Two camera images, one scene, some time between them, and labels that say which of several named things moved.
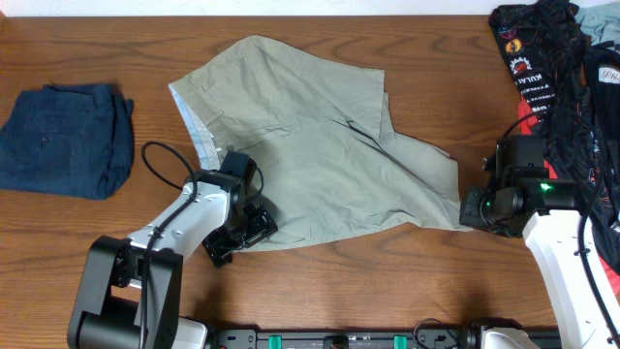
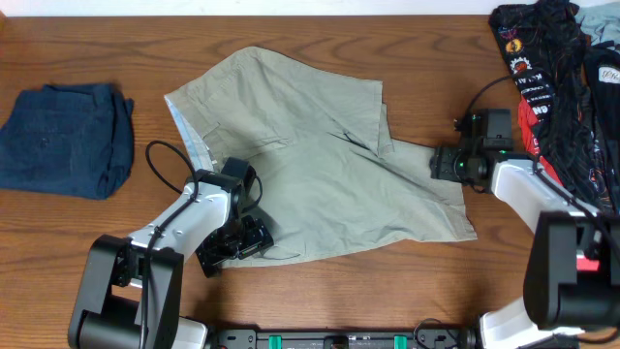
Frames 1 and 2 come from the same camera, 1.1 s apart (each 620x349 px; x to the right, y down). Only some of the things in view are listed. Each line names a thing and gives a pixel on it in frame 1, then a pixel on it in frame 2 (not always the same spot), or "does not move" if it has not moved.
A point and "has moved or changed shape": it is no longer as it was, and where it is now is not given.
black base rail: (347, 338) does not move
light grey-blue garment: (601, 21) does not move
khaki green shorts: (328, 152) has moved or changed shape
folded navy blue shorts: (74, 140) does not move
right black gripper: (471, 211) → (441, 165)
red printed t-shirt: (528, 120) does not move
